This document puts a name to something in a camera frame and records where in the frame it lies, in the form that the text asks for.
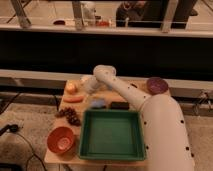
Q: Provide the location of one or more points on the black rectangular block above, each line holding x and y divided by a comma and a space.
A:
119, 105

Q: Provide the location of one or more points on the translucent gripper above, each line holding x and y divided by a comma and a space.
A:
86, 97

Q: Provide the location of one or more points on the blue sponge cloth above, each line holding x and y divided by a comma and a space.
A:
98, 104

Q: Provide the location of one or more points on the yellow orange fruit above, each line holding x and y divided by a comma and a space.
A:
71, 88

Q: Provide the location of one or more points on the purple grape bunch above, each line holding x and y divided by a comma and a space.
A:
70, 114

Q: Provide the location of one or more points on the white paper cup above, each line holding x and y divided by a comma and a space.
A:
84, 78

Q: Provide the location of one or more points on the green plastic tray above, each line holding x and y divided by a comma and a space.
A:
111, 135

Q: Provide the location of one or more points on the purple bowl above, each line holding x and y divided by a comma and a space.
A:
157, 85

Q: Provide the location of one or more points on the orange plastic bowl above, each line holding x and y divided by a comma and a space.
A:
60, 140

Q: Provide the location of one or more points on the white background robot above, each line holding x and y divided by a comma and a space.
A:
89, 12

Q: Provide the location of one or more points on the person in background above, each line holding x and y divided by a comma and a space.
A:
130, 13

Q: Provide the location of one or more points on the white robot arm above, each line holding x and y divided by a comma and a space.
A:
164, 127

